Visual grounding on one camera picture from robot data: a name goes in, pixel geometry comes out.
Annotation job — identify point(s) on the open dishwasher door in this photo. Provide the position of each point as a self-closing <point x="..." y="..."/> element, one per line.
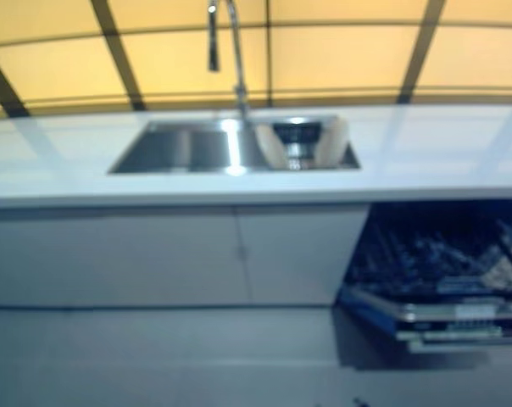
<point x="434" y="316"/>

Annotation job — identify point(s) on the white plate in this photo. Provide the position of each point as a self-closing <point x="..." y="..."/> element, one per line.
<point x="269" y="144"/>

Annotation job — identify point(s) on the chrome pull-down kitchen faucet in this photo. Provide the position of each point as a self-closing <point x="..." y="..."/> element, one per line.
<point x="239" y="63"/>

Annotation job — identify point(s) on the open dishwasher with racks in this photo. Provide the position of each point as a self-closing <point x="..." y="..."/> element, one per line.
<point x="442" y="250"/>

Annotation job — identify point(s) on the white cabinet door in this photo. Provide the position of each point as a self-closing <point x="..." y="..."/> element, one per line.
<point x="298" y="254"/>
<point x="112" y="254"/>

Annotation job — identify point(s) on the stainless steel sink basin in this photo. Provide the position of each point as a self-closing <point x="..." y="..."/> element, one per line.
<point x="188" y="148"/>

